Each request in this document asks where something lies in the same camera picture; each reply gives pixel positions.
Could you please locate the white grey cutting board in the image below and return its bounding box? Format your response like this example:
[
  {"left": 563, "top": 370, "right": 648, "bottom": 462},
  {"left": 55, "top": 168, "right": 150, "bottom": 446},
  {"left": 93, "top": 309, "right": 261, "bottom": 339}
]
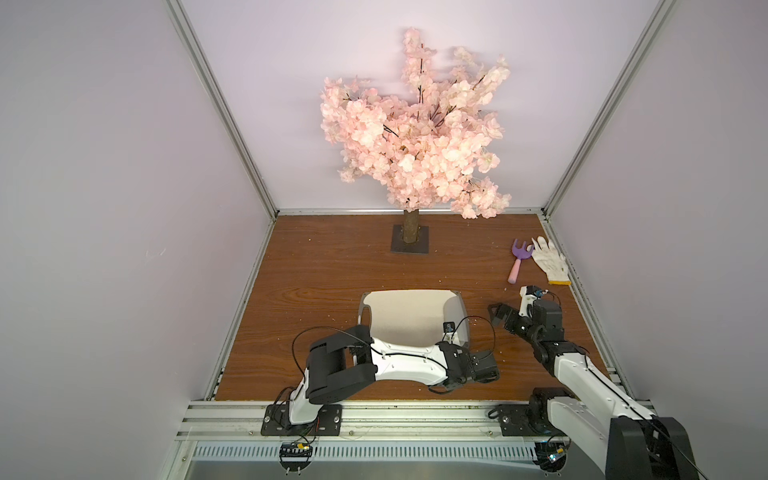
[{"left": 358, "top": 289, "right": 470, "bottom": 347}]

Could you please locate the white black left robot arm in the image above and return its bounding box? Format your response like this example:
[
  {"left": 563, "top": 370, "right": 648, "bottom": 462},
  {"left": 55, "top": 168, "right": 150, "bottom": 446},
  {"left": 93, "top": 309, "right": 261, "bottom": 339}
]
[{"left": 273, "top": 324, "right": 500, "bottom": 429}]

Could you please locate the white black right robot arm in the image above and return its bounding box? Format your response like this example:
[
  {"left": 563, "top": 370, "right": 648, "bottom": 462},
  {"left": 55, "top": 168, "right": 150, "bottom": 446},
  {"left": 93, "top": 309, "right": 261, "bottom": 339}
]
[{"left": 488, "top": 295, "right": 705, "bottom": 479}]

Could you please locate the right circuit board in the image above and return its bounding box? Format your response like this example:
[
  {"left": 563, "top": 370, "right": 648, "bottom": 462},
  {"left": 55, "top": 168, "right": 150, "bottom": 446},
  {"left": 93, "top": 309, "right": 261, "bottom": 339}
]
[{"left": 533, "top": 442, "right": 567, "bottom": 474}]

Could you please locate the circuit board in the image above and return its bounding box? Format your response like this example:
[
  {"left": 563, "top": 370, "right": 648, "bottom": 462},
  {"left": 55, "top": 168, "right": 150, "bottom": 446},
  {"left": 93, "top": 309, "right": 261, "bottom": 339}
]
[
  {"left": 278, "top": 442, "right": 314, "bottom": 475},
  {"left": 533, "top": 442, "right": 567, "bottom": 474}
]

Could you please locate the left circuit board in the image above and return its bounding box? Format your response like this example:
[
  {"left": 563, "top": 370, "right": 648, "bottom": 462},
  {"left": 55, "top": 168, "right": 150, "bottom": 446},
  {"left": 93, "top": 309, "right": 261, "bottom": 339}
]
[{"left": 278, "top": 442, "right": 314, "bottom": 475}]

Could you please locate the white work glove yellow cuff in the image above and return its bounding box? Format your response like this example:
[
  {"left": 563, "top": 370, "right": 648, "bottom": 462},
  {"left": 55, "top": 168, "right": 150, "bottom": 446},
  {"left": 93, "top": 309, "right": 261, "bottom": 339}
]
[{"left": 532, "top": 236, "right": 571, "bottom": 285}]

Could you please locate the purple pink garden fork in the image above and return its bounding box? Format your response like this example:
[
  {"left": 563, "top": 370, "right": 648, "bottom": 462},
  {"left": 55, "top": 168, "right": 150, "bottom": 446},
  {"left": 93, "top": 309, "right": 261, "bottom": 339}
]
[{"left": 507, "top": 239, "right": 535, "bottom": 285}]

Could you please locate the pink cherry blossom tree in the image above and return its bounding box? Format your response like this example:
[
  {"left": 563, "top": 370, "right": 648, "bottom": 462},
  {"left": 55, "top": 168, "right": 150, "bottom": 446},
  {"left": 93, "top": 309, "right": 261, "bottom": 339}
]
[{"left": 320, "top": 28, "right": 511, "bottom": 244}]

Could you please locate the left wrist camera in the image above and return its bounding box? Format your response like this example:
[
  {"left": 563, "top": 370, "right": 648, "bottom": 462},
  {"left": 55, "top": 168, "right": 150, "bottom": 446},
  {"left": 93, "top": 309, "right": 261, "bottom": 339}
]
[{"left": 442, "top": 320, "right": 466, "bottom": 346}]

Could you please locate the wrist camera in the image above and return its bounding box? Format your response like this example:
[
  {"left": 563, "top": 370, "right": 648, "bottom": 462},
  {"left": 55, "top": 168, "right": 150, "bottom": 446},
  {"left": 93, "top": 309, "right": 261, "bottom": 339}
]
[
  {"left": 519, "top": 285, "right": 548, "bottom": 317},
  {"left": 442, "top": 320, "right": 466, "bottom": 346}
]

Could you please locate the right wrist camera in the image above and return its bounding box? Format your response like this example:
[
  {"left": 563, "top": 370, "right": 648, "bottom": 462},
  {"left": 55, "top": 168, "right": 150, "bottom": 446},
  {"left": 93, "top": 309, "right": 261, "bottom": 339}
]
[{"left": 519, "top": 285, "right": 548, "bottom": 317}]

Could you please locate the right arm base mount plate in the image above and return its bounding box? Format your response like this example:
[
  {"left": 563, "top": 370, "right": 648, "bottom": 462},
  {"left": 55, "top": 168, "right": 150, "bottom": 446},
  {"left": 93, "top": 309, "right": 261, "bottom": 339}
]
[{"left": 487, "top": 404, "right": 560, "bottom": 437}]

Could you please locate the dark metal tree base plate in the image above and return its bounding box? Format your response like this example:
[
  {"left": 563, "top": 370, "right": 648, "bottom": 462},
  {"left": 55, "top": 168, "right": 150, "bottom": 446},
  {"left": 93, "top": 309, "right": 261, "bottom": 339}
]
[{"left": 390, "top": 224, "right": 429, "bottom": 255}]

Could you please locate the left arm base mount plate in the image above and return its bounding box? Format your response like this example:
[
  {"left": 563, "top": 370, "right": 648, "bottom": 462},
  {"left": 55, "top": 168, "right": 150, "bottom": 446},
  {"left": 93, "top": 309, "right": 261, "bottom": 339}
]
[{"left": 260, "top": 402, "right": 343, "bottom": 437}]

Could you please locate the aluminium front rail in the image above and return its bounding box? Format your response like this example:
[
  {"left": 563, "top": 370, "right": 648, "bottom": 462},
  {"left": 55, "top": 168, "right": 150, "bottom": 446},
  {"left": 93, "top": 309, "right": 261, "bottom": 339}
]
[{"left": 176, "top": 399, "right": 548, "bottom": 441}]

